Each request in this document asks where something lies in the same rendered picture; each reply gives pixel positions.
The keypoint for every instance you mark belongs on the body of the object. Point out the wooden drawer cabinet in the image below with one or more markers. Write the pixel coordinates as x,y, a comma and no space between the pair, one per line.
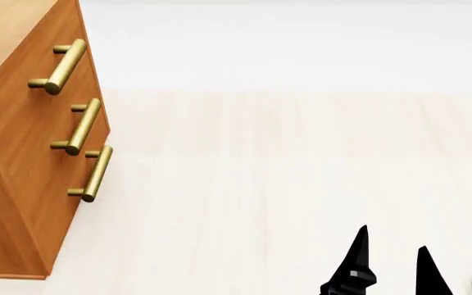
19,147

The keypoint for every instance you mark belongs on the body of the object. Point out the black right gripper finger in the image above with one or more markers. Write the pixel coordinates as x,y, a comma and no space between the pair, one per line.
429,275
355,267

